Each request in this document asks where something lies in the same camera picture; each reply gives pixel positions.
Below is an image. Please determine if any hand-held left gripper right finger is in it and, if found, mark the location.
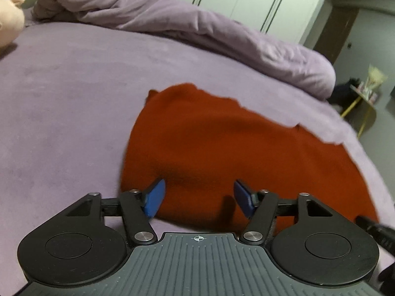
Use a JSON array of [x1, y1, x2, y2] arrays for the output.
[[234, 179, 335, 247]]

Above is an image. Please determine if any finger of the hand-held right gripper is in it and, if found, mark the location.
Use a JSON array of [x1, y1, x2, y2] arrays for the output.
[[355, 216, 395, 255]]

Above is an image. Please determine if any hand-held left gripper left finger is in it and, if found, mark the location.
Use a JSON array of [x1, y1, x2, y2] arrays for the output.
[[66, 178, 166, 246]]

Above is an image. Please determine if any red knit cardigan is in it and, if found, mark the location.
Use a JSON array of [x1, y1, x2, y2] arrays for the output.
[[119, 83, 380, 232]]

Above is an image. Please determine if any dark clothes pile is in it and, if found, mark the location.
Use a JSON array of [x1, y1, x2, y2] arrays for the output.
[[329, 78, 361, 105]]

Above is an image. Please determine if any yellow-legged side table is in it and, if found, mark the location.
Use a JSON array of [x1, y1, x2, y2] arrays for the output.
[[339, 85, 377, 138]]

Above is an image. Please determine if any cream wrapped bouquet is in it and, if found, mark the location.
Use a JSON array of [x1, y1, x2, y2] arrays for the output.
[[364, 65, 389, 99]]

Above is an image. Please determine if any purple duvet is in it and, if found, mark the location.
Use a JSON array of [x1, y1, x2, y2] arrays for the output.
[[31, 0, 337, 101]]

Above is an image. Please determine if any brown wooden door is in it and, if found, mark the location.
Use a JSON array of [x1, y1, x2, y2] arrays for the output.
[[313, 4, 360, 65]]

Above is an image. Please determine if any white wardrobe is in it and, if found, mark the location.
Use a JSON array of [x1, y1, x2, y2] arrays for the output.
[[102, 0, 335, 47]]

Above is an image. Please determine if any pink plush toy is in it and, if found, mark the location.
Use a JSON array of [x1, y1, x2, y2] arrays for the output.
[[0, 0, 27, 51]]

